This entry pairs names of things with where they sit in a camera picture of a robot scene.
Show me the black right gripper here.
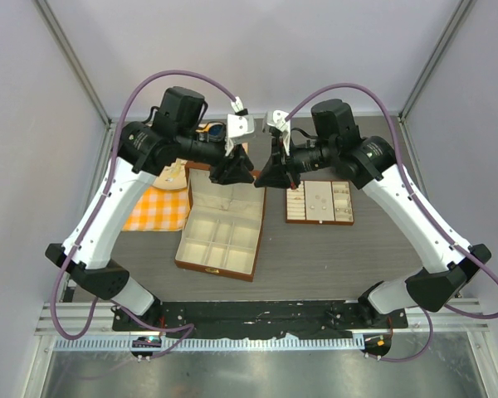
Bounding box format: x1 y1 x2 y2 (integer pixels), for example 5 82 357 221
255 134 337 191

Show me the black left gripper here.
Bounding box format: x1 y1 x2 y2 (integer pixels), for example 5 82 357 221
178 129 256 186

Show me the brown jewelry box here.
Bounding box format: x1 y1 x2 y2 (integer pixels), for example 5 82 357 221
174 163 266 282

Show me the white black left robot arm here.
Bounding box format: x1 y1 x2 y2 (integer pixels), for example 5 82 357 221
45 86 253 331

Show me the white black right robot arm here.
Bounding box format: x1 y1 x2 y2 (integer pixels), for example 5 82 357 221
255 99 491 328

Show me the brown jewelry tray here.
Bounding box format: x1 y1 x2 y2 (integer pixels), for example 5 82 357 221
286 181 354 226

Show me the small dark blue cup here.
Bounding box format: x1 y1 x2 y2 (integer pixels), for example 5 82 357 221
207 124 226 143

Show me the beige floral ceramic plate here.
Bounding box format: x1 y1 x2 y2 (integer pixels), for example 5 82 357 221
153 159 188 191

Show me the orange white checkered cloth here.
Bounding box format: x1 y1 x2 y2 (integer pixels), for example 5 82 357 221
122 184 190 232

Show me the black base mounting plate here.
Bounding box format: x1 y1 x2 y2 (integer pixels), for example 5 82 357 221
111 298 410 342

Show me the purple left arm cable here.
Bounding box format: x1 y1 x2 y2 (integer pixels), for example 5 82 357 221
51 70 246 361

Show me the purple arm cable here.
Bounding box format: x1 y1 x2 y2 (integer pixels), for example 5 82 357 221
51 70 246 361
284 82 498 362

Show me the white slotted cable duct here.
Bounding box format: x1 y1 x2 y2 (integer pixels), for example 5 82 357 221
53 334 364 352

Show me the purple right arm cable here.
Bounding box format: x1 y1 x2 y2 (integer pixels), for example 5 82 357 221
284 82 498 362

